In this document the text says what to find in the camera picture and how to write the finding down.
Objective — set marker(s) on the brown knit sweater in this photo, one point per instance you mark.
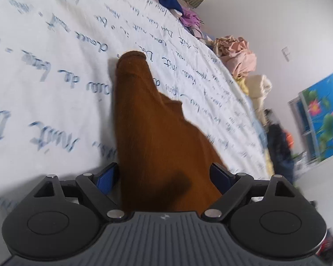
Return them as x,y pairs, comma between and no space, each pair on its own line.
155,144

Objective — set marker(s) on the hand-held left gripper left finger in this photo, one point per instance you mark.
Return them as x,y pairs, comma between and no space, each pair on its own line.
106,178

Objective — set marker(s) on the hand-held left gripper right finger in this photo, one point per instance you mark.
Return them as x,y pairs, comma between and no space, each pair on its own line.
220,178

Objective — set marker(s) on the white light switch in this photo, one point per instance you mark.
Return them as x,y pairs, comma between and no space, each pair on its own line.
287,57
284,51

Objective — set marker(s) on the purple cloth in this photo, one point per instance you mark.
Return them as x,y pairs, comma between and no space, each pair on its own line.
190,19

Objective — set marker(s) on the white script print quilt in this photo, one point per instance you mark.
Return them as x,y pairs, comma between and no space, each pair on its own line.
58,74

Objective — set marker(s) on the lotus print wall poster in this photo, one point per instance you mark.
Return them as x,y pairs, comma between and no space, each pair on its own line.
324,116

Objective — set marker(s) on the pink clothes pile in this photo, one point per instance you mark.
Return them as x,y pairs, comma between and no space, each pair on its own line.
236,55

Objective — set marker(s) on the cream padded garment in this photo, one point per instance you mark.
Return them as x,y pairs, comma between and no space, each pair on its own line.
259,91

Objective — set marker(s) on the light blue cloth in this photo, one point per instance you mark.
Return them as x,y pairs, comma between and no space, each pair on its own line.
262,134

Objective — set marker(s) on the orange cloth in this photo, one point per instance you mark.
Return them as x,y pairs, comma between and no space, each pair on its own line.
289,140

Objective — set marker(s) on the navy clothes pile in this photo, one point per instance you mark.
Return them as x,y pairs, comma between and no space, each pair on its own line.
280,152

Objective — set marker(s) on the yellow cloth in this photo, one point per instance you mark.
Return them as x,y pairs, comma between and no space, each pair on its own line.
242,85

